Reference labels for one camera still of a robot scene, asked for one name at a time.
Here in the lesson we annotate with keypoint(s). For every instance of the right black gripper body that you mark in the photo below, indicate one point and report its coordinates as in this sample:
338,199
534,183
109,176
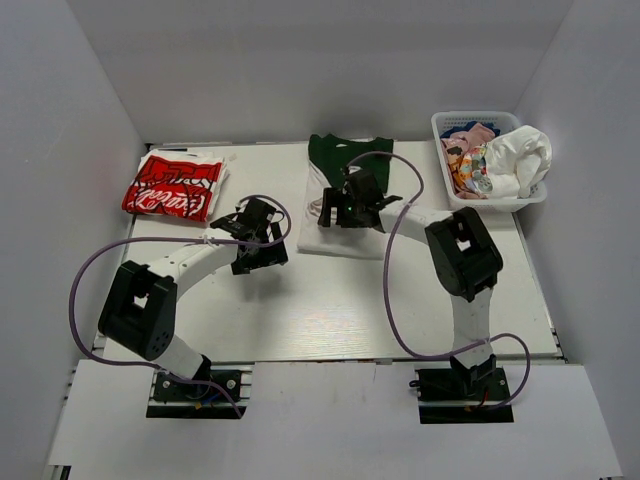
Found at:
335,212

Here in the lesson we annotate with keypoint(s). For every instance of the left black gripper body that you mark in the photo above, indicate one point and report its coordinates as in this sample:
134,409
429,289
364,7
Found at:
259,257

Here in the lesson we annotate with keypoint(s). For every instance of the pink orange print t-shirt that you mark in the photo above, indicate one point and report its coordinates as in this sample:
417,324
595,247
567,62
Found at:
465,153

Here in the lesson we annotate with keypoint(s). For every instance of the white colourful print t-shirt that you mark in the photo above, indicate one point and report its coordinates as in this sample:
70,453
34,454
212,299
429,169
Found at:
516,161

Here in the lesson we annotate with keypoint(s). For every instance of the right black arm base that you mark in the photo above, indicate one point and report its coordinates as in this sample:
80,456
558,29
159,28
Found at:
442,399

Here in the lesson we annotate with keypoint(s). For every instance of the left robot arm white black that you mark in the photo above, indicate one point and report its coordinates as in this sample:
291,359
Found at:
140,310

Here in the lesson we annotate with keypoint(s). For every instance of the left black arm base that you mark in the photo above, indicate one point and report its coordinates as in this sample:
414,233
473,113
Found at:
173,400

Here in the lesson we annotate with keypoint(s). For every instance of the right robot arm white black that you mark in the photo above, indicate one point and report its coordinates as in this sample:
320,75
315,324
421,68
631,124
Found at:
464,256

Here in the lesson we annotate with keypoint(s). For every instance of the folded red white t-shirt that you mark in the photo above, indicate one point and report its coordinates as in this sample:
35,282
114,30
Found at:
180,184

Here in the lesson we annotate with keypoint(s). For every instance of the blue garment in basket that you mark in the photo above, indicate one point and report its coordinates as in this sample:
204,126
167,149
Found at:
488,125

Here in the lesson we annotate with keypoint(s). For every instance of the white plastic basket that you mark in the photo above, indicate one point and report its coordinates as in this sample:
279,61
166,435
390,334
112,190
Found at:
505,122

